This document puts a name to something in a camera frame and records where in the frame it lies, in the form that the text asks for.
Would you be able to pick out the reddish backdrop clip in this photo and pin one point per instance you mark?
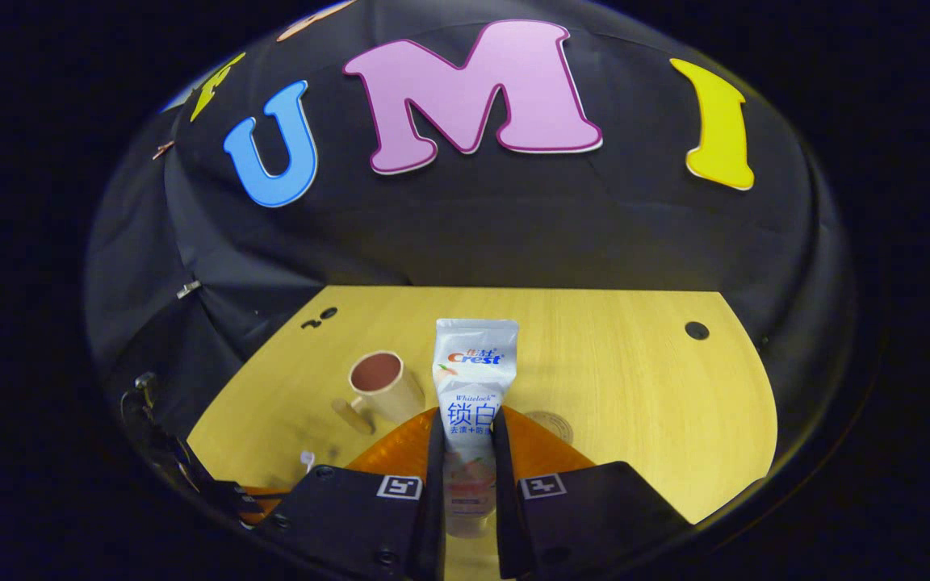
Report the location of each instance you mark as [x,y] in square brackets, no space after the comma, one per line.
[163,149]

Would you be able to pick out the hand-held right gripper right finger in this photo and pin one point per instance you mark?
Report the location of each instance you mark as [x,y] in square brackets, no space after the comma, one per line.
[504,524]

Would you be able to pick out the wooden desktop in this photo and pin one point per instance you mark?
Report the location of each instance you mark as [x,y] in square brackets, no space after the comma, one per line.
[634,387]

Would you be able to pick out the white backdrop clip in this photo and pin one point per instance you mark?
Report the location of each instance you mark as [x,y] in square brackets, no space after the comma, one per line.
[188,288]

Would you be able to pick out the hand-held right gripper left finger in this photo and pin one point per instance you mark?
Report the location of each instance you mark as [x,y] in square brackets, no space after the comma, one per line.
[435,524]

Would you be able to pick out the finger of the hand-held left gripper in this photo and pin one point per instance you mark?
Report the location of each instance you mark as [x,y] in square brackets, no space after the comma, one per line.
[263,500]

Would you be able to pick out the beige cup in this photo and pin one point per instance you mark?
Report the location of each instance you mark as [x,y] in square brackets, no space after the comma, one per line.
[392,395]

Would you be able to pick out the white toothpaste tube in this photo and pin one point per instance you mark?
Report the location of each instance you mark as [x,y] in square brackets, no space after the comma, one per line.
[475,371]

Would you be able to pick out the black backdrop cloth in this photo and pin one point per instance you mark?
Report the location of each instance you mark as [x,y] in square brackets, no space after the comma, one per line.
[513,226]

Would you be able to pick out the round cork coaster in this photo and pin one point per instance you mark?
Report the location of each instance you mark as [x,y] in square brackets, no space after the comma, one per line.
[552,424]

